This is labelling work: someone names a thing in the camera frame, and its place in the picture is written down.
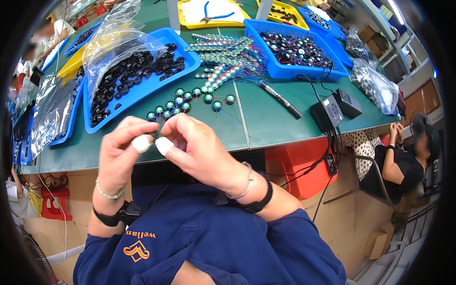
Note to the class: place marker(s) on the heap of black rings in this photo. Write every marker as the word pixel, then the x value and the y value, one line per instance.
pixel 131 74

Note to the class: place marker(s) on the shelf rack with cartons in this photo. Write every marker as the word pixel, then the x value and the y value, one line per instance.
pixel 402 42

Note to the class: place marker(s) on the long blue tray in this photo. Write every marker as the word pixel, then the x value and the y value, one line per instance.
pixel 320 21

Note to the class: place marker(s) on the small red stool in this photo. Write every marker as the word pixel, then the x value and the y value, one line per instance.
pixel 55 206

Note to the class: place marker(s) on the blue tray of black rings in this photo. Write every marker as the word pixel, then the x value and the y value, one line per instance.
pixel 153 87

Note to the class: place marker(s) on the silver bangle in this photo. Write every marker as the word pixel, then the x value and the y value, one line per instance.
pixel 249 181

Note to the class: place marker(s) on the large clear bag of parts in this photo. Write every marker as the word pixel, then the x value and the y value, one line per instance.
pixel 374 85

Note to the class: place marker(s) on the black desk fan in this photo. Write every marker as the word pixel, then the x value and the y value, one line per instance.
pixel 417 123

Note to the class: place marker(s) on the yellow tray with white pad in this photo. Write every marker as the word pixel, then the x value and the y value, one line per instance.
pixel 213 25

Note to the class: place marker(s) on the black power strip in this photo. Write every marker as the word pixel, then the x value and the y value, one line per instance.
pixel 331 164

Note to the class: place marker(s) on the metal frame chair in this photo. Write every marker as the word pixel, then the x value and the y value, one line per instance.
pixel 374 178

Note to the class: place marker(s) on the red plastic stool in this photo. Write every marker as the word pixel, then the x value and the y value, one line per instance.
pixel 295 167

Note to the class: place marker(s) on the black power adapter box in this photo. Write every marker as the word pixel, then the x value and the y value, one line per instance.
pixel 326 114

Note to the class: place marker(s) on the yellow tray of black parts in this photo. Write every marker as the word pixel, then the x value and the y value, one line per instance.
pixel 285 14

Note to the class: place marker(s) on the plain yellow tray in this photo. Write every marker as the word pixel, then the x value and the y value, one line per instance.
pixel 71 64

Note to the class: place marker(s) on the person's body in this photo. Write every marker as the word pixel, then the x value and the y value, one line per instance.
pixel 213 245

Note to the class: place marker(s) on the pile of green speaker strips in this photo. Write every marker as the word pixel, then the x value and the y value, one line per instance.
pixel 228 57

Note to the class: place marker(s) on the person's right hand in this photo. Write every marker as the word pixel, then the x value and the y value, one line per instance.
pixel 203 153

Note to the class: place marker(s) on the grey metal post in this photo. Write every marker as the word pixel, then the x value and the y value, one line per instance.
pixel 264 9
pixel 174 16

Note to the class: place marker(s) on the person's left hand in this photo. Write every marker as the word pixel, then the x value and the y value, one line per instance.
pixel 114 153

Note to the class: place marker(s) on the blue tray of dark parts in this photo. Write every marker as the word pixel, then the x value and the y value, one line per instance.
pixel 83 37

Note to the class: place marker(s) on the small dark bag of parts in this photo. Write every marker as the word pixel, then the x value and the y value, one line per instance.
pixel 356 44

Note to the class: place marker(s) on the black floor fan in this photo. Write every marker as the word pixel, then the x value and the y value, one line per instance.
pixel 35 253

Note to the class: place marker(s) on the small black box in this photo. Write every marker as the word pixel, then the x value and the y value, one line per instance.
pixel 347 103

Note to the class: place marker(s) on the black marker pen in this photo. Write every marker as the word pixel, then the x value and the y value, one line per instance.
pixel 281 99

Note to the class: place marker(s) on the blue tray under foil bags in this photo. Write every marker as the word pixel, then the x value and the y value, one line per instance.
pixel 73 117

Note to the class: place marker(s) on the black wrist band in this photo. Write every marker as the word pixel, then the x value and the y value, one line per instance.
pixel 124 213
pixel 258 203

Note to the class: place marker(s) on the group of round green speakers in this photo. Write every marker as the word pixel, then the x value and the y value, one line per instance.
pixel 185 101

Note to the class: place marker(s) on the clear plastic bag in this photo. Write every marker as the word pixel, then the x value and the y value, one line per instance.
pixel 114 39

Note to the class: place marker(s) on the silver foil bags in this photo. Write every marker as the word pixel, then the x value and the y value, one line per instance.
pixel 50 110

